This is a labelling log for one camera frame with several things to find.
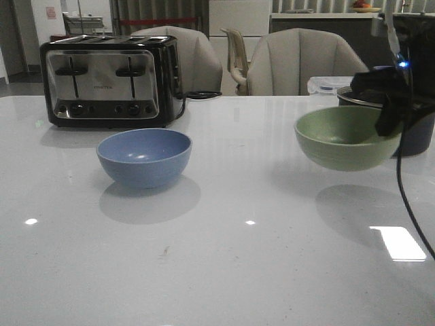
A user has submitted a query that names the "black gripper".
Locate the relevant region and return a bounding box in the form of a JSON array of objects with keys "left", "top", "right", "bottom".
[{"left": 351, "top": 12, "right": 434, "bottom": 137}]

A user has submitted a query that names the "green bowl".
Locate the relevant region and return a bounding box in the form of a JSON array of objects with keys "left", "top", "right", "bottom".
[{"left": 294, "top": 105, "right": 402, "bottom": 172}]

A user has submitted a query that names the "blue bowl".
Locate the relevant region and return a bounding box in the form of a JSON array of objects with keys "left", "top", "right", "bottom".
[{"left": 96, "top": 128, "right": 192, "bottom": 189}]

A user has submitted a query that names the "dark blue cooking pot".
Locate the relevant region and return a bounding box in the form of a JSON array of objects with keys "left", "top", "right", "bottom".
[{"left": 336, "top": 86, "right": 434, "bottom": 157}]

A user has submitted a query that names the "clear plastic food container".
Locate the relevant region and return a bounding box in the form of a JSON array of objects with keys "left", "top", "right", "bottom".
[{"left": 307, "top": 76, "right": 353, "bottom": 95}]

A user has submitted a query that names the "fruit plate on counter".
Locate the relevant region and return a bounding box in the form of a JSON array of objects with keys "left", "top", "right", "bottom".
[{"left": 351, "top": 0, "right": 381, "bottom": 14}]

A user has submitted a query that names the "beige upholstered chair right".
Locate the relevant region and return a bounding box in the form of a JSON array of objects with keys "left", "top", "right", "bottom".
[{"left": 247, "top": 28, "right": 368, "bottom": 96}]

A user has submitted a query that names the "beige upholstered chair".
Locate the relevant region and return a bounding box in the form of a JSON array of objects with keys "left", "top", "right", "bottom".
[
  {"left": 133, "top": 26, "right": 223, "bottom": 92},
  {"left": 247, "top": 28, "right": 368, "bottom": 96}
]

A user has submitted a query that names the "cream office chair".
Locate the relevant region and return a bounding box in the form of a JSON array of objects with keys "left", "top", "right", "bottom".
[{"left": 220, "top": 28, "right": 249, "bottom": 96}]

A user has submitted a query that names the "white cabinet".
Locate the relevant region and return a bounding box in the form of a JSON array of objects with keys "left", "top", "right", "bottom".
[{"left": 209, "top": 1, "right": 272, "bottom": 96}]

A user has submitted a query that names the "beige upholstered chair left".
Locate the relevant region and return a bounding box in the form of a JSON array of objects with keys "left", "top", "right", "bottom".
[{"left": 133, "top": 26, "right": 223, "bottom": 92}]

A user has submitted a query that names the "black and chrome toaster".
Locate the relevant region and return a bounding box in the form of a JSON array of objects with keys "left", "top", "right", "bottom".
[{"left": 39, "top": 35, "right": 184, "bottom": 128}]

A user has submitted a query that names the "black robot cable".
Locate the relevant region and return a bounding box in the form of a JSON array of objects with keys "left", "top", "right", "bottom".
[{"left": 396, "top": 47, "right": 435, "bottom": 261}]

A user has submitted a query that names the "black toaster power cord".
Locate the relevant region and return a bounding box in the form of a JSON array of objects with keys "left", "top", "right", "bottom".
[{"left": 175, "top": 90, "right": 223, "bottom": 120}]

